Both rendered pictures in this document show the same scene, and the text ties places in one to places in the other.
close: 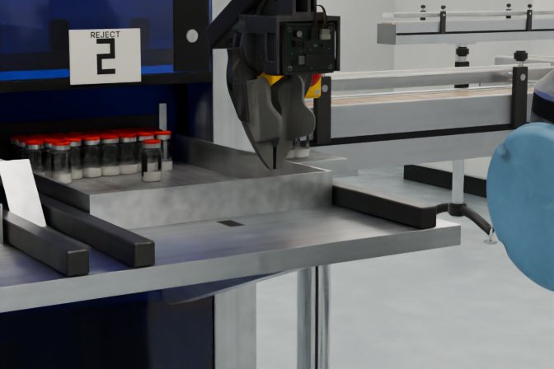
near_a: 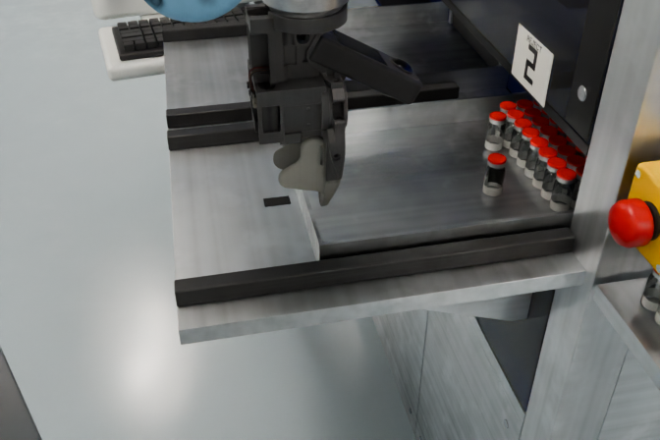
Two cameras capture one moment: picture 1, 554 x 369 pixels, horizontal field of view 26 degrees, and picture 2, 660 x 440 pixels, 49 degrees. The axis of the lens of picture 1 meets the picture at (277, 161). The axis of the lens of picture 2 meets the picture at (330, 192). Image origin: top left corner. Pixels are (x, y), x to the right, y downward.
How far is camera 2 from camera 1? 1.51 m
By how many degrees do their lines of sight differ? 101
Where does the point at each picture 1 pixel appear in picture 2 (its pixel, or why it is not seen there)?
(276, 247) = (178, 204)
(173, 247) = (213, 164)
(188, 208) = not seen: hidden behind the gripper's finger
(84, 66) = (520, 63)
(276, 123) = (279, 155)
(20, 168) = not seen: hidden behind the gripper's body
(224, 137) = (579, 222)
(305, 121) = (292, 176)
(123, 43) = (541, 61)
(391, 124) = not seen: outside the picture
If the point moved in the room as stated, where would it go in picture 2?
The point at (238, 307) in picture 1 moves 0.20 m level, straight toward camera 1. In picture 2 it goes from (551, 379) to (381, 340)
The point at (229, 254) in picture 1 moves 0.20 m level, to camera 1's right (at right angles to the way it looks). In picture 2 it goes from (175, 182) to (71, 292)
